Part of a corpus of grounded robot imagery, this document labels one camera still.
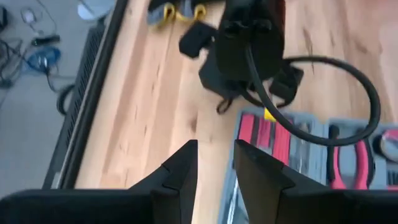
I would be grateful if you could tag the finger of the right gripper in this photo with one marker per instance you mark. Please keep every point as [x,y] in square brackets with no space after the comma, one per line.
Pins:
[197,39]
[286,85]

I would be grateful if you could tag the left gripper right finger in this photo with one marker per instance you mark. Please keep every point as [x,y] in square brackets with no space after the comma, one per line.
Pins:
[311,208]

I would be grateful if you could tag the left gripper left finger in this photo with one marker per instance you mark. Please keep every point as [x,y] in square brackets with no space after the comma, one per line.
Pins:
[93,208]

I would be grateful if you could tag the red bit holder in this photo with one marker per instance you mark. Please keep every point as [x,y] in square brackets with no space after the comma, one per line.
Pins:
[264,133]

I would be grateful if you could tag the grey plastic tool case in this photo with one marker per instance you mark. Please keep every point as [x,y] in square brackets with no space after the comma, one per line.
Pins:
[314,155]

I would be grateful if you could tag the black glove grey cuff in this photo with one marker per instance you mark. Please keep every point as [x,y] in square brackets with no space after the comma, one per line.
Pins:
[154,15]

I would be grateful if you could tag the black floor vent grate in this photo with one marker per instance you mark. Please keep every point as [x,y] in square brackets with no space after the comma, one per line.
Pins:
[84,71]

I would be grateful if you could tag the black power strip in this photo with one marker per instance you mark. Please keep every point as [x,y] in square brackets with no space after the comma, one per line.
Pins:
[46,40]

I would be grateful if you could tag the white power adapter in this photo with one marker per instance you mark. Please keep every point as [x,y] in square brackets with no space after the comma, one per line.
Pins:
[28,15]

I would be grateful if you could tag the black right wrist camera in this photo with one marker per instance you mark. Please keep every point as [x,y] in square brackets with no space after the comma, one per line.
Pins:
[217,81]

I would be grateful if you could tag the black aluminium table frame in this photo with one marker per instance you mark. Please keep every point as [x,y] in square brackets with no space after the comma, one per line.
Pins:
[93,77]

